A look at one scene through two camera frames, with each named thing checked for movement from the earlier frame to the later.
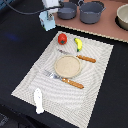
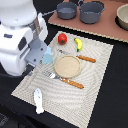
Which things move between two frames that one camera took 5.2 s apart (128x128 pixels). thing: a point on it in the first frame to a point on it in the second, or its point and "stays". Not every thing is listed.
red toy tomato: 62,38 stays
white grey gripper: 49,4 to 21,48
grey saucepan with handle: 68,11 stays
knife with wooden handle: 85,58 stays
